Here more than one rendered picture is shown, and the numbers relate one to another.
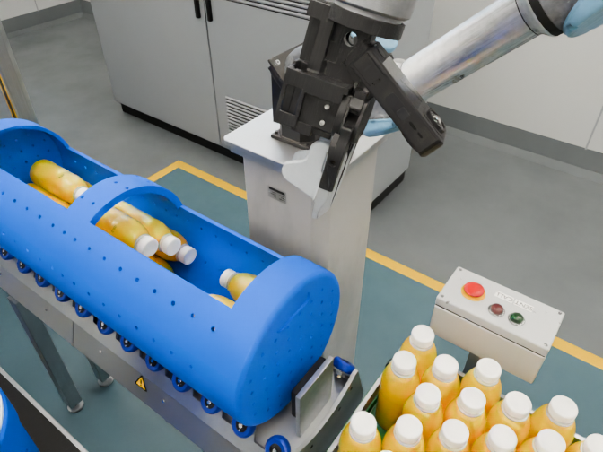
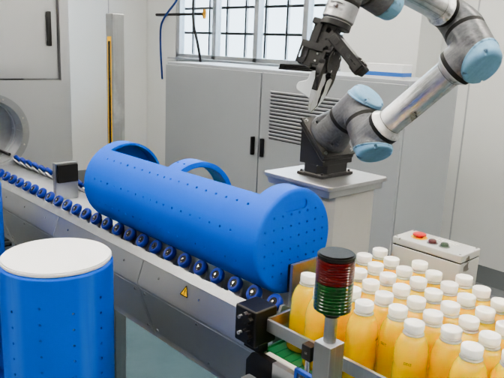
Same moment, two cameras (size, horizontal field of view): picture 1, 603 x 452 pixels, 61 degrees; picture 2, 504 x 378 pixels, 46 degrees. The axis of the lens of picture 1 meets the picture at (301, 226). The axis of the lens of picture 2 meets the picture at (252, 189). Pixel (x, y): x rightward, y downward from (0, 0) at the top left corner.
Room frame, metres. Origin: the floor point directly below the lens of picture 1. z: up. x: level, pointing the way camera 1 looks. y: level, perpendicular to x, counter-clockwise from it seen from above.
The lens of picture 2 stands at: (-0.96, -0.14, 1.58)
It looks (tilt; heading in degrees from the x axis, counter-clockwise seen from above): 13 degrees down; 10
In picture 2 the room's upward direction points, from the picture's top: 3 degrees clockwise
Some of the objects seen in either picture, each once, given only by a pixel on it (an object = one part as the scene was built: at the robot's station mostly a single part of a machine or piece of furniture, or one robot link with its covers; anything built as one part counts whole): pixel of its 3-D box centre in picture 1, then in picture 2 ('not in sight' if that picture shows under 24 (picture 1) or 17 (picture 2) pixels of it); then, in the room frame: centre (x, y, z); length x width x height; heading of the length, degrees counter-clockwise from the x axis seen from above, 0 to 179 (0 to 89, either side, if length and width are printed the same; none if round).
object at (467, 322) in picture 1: (493, 322); (433, 259); (0.61, -0.36, 1.05); 0.20 x 0.10 x 0.10; 54
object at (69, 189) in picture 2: not in sight; (66, 180); (1.28, 1.06, 1.00); 0.10 x 0.04 x 0.15; 144
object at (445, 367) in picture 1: (445, 367); (391, 261); (0.50, -0.24, 1.07); 0.04 x 0.04 x 0.02
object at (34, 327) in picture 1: (50, 357); not in sight; (1.06, 0.87, 0.31); 0.06 x 0.06 x 0.63; 54
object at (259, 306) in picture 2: not in sight; (256, 324); (0.31, 0.06, 0.95); 0.10 x 0.07 x 0.10; 144
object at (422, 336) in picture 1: (422, 336); (379, 252); (0.56, -0.21, 1.07); 0.04 x 0.04 x 0.02
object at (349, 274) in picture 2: not in sight; (335, 269); (-0.02, -0.11, 1.23); 0.06 x 0.06 x 0.04
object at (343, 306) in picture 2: not in sight; (333, 294); (-0.02, -0.11, 1.18); 0.06 x 0.06 x 0.05
